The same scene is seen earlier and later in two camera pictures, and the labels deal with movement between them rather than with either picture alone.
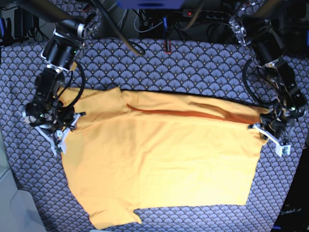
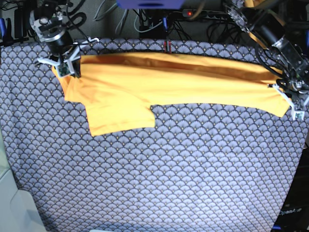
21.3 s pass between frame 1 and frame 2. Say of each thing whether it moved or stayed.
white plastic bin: stayed
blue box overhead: stayed
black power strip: stayed
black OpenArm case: stayed
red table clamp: stayed
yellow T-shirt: moved
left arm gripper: moved
